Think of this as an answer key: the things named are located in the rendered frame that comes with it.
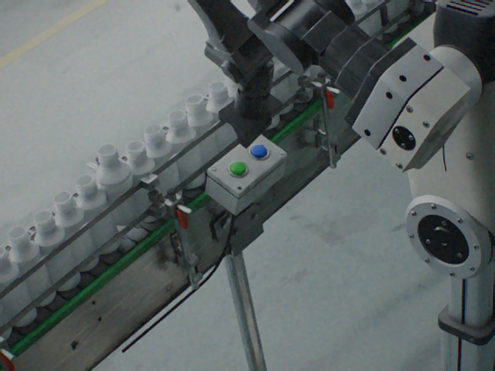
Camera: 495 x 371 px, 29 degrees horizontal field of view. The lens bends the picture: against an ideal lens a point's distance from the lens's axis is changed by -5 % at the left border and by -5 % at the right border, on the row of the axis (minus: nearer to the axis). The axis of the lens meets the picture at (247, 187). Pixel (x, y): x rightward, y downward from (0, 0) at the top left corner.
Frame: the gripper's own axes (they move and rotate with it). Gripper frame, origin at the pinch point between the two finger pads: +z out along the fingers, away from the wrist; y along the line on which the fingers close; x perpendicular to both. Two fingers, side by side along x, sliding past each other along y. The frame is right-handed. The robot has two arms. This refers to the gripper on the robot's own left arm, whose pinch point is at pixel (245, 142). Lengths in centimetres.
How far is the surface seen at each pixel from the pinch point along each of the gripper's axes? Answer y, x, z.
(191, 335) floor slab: -27, -28, 135
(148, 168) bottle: 10.2, -13.8, 10.8
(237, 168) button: 1.1, -0.1, 6.4
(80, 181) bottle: 22.4, -19.6, 9.3
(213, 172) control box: 4.2, -2.9, 7.4
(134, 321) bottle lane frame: 24.9, -2.3, 35.6
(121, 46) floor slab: -142, -177, 189
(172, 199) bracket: 12.1, -5.5, 10.8
